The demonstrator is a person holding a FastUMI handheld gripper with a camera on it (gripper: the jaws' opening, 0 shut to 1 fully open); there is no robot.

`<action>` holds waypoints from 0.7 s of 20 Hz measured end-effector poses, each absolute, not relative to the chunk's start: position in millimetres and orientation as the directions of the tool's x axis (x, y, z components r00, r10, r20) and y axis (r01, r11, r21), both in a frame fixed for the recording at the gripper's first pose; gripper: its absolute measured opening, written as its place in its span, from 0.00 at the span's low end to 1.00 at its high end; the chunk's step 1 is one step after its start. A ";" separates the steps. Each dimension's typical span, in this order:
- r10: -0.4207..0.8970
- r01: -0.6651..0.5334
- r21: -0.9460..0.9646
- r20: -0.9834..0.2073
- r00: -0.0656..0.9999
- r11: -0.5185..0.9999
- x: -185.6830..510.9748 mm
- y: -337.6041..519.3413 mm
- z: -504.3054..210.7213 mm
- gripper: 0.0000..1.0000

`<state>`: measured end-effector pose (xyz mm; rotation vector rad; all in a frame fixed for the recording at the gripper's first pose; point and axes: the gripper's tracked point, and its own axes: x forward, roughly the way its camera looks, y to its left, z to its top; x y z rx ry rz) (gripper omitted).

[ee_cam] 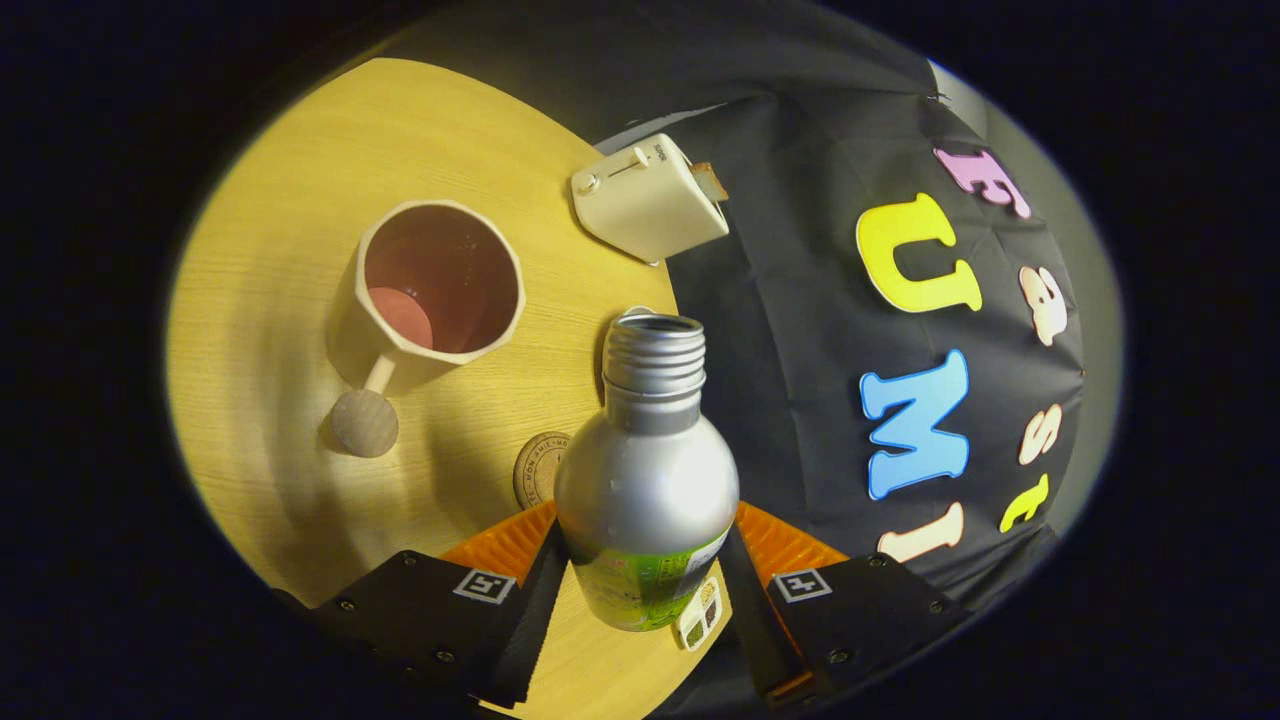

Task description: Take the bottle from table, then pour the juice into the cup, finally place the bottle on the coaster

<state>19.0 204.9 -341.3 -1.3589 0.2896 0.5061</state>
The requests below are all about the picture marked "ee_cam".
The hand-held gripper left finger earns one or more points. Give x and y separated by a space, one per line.
535 620

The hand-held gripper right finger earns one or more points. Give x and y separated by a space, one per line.
745 620

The round brown cork coaster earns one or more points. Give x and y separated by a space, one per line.
538 468

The silver bottle with green label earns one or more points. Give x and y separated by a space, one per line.
645 480

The white divided dish with grains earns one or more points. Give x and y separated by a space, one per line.
698 615

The wooden table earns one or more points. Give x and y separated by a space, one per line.
270 330

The cream toaster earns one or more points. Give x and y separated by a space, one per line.
640 205

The toast slice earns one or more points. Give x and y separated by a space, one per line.
710 182

